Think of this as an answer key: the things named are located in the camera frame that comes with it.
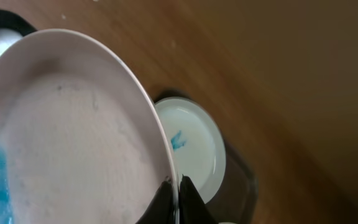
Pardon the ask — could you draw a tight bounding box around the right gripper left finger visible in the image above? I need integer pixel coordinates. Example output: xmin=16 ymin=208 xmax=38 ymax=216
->
xmin=136 ymin=179 xmax=175 ymax=224

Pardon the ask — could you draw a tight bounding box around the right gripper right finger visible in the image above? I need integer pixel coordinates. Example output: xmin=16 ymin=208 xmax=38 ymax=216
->
xmin=179 ymin=175 xmax=218 ymax=224

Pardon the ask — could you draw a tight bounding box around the white plate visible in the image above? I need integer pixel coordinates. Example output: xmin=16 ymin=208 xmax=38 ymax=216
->
xmin=155 ymin=97 xmax=226 ymax=203
xmin=0 ymin=29 xmax=178 ymax=223

